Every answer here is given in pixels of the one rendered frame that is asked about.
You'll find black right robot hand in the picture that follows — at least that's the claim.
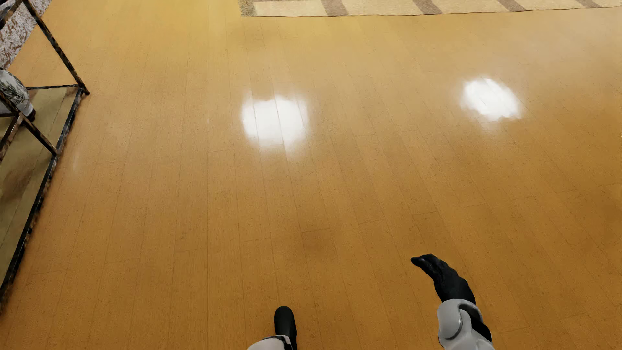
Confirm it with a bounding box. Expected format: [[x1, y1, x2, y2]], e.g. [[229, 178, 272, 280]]
[[411, 254, 476, 305]]

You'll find black left robot foot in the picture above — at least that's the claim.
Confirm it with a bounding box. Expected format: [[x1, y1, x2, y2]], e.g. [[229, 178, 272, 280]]
[[273, 306, 298, 350]]

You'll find white left robot leg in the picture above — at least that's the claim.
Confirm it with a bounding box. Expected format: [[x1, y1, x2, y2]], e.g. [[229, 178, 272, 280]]
[[247, 335, 293, 350]]

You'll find beige striped area rug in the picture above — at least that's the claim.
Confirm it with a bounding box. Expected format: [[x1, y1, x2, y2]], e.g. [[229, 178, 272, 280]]
[[239, 0, 622, 18]]

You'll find grey patterned ceramic vase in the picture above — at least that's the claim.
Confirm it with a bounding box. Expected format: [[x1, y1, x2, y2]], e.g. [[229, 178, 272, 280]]
[[0, 68, 36, 122]]

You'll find speckled grey white rug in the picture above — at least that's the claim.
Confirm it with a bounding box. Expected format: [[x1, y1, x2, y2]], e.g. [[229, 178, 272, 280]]
[[0, 0, 52, 69]]

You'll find dark metal frame side table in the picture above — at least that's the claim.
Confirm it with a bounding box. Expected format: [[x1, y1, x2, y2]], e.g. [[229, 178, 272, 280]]
[[0, 0, 91, 303]]

